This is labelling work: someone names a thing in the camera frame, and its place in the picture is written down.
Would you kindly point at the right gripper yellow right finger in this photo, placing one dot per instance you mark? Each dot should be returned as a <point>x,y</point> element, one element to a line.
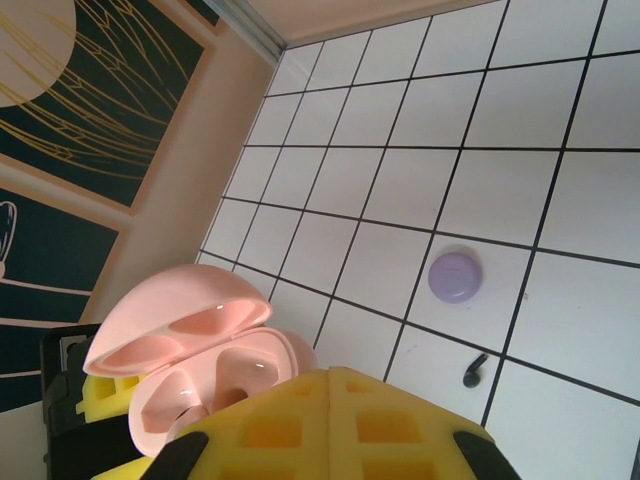
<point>400,440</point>

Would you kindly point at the pink earbud charging case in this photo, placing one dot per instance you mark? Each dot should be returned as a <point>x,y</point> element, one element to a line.
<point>175,295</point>

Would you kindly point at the aluminium corner post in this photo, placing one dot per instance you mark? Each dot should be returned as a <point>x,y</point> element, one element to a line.
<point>250,22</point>

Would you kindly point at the purple earbud charging case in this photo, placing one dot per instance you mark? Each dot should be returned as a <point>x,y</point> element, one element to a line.
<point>455,275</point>

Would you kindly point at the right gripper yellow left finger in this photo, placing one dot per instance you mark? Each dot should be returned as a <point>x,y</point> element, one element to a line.
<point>280,435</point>

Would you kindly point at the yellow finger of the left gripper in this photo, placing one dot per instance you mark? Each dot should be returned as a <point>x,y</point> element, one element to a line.
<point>105,395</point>
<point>120,472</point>

